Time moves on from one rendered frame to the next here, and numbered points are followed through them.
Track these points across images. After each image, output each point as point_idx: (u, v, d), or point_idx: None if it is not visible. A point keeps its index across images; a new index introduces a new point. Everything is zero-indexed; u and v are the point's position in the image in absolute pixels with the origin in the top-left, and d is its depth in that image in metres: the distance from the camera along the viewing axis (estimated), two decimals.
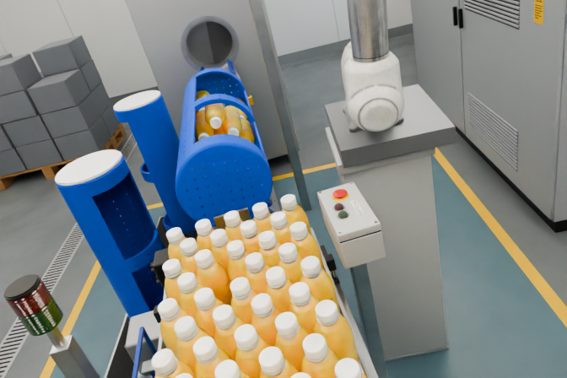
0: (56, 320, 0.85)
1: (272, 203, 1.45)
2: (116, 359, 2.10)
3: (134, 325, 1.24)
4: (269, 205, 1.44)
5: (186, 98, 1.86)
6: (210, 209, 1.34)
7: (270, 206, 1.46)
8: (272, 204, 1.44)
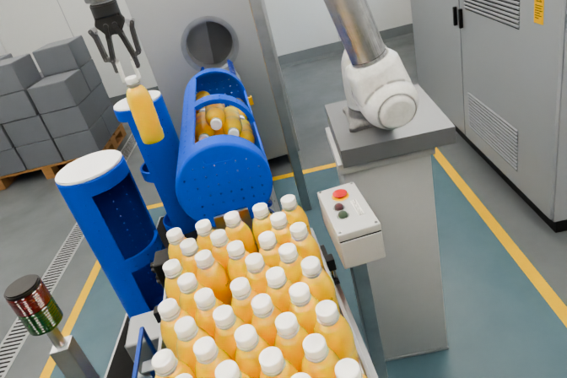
0: (56, 320, 0.85)
1: (272, 203, 1.45)
2: (116, 359, 2.10)
3: (134, 325, 1.24)
4: (269, 205, 1.44)
5: (186, 98, 1.86)
6: (210, 209, 1.34)
7: (270, 206, 1.46)
8: (272, 204, 1.44)
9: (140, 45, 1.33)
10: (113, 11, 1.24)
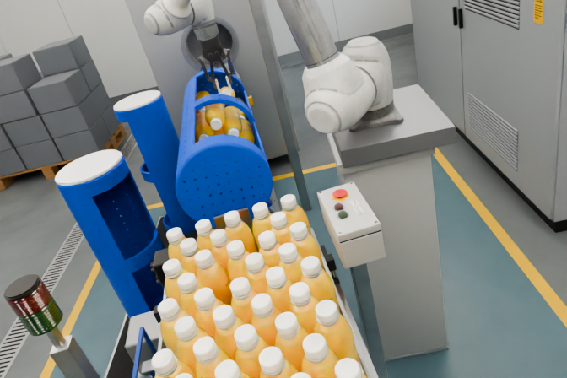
0: (56, 320, 0.85)
1: (272, 203, 1.45)
2: (116, 359, 2.10)
3: (134, 325, 1.24)
4: (269, 205, 1.44)
5: (186, 98, 1.86)
6: (210, 209, 1.34)
7: (270, 206, 1.46)
8: (272, 204, 1.44)
9: None
10: (217, 44, 1.71)
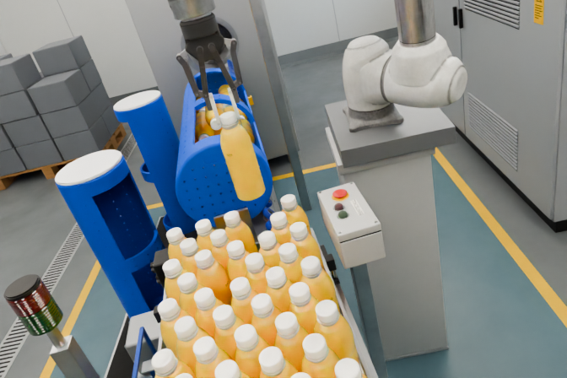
0: (56, 320, 0.85)
1: (272, 203, 1.45)
2: (116, 359, 2.10)
3: (134, 325, 1.24)
4: (269, 205, 1.44)
5: (186, 98, 1.86)
6: (210, 209, 1.34)
7: (270, 206, 1.46)
8: (272, 204, 1.44)
9: None
10: (212, 29, 0.91)
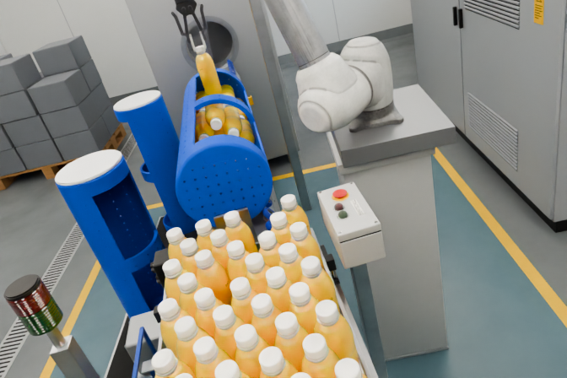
0: (56, 320, 0.85)
1: (272, 203, 1.45)
2: (116, 359, 2.10)
3: (134, 325, 1.24)
4: (269, 205, 1.44)
5: (186, 98, 1.86)
6: (210, 209, 1.34)
7: (270, 206, 1.46)
8: (272, 204, 1.44)
9: (206, 24, 1.84)
10: None
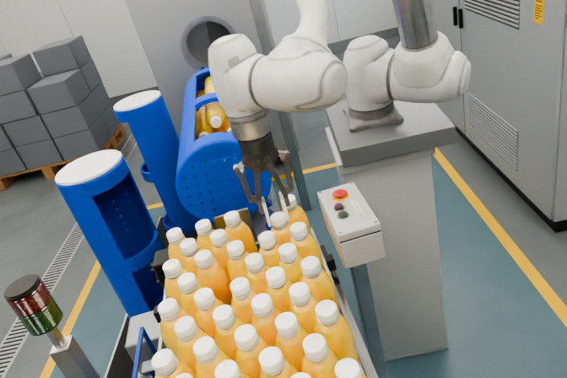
0: (56, 320, 0.85)
1: (268, 202, 1.43)
2: (116, 359, 2.10)
3: (134, 325, 1.24)
4: (264, 202, 1.43)
5: (186, 96, 1.88)
6: (210, 206, 1.36)
7: (267, 207, 1.44)
8: (267, 203, 1.43)
9: None
10: (269, 147, 0.97)
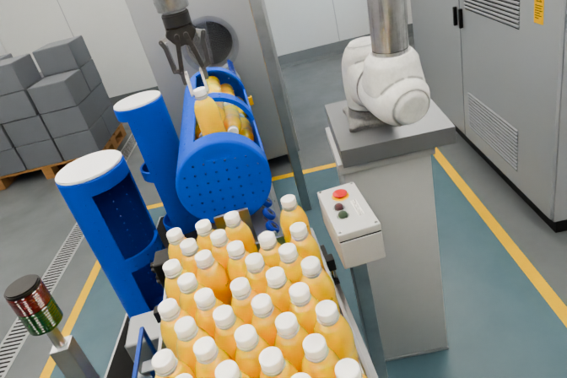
0: (56, 320, 0.85)
1: (268, 202, 1.43)
2: (116, 359, 2.10)
3: (134, 325, 1.24)
4: (264, 202, 1.43)
5: (186, 96, 1.88)
6: (210, 206, 1.36)
7: (267, 207, 1.44)
8: (267, 203, 1.43)
9: (209, 56, 1.29)
10: (186, 20, 1.20)
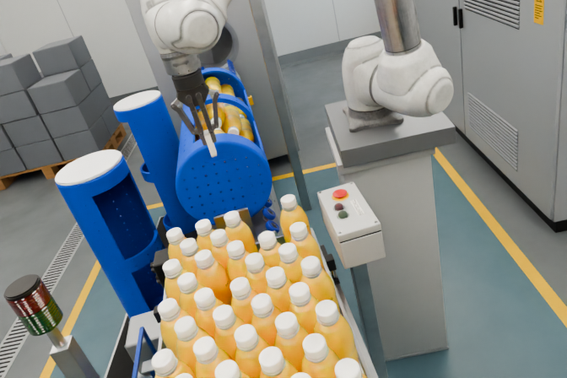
0: (56, 320, 0.85)
1: (270, 203, 1.44)
2: (116, 359, 2.10)
3: (134, 325, 1.24)
4: (267, 204, 1.43)
5: None
6: (210, 207, 1.35)
7: (269, 207, 1.45)
8: (270, 204, 1.44)
9: (189, 130, 1.17)
10: None
